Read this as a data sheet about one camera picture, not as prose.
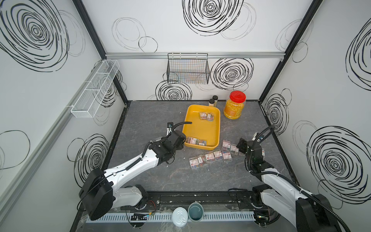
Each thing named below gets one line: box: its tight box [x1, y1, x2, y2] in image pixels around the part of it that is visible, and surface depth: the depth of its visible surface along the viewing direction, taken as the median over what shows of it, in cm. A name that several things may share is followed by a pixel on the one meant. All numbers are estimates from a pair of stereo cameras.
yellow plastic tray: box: [182, 104, 221, 151], surface depth 106 cm
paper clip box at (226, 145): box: [221, 139, 231, 151], surface depth 93 cm
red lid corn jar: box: [223, 90, 247, 120], surface depth 104 cm
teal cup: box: [187, 202, 204, 223], surface depth 71 cm
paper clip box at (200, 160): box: [197, 156, 204, 168], surface depth 87 cm
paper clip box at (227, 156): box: [222, 150, 233, 162], surface depth 89 cm
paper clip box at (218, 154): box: [213, 149, 224, 161], surface depth 90 cm
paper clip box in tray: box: [199, 112, 208, 120], surface depth 110 cm
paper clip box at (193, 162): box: [188, 156, 200, 170], surface depth 86 cm
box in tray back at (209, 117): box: [206, 113, 215, 122], surface depth 110 cm
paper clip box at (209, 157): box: [205, 152, 215, 162], surface depth 88 cm
